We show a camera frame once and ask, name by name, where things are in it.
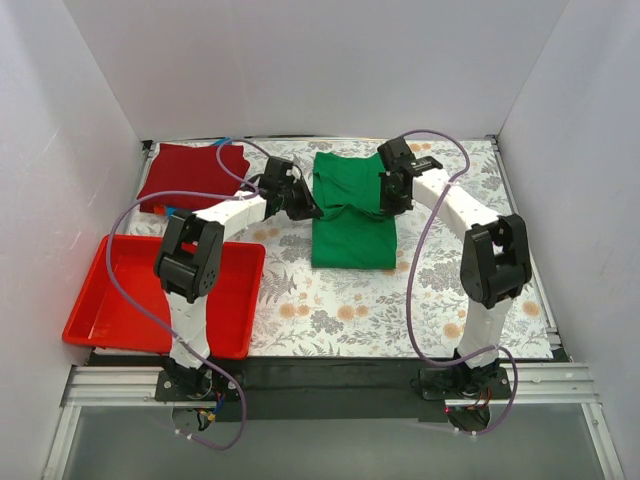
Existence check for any green t shirt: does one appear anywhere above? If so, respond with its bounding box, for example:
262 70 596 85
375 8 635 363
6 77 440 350
311 152 397 270

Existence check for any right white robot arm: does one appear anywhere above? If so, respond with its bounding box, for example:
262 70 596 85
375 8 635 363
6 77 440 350
377 137 533 401

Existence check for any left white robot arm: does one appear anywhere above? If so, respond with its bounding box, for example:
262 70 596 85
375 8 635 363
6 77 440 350
154 156 322 400

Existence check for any folded dark red t shirt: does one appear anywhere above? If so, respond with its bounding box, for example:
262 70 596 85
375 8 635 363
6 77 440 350
138 144 240 215

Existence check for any folded blue t shirt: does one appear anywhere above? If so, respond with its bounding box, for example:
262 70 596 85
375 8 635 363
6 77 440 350
160 140 245 196

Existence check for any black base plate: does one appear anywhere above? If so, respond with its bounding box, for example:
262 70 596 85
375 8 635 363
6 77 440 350
155 357 512 422

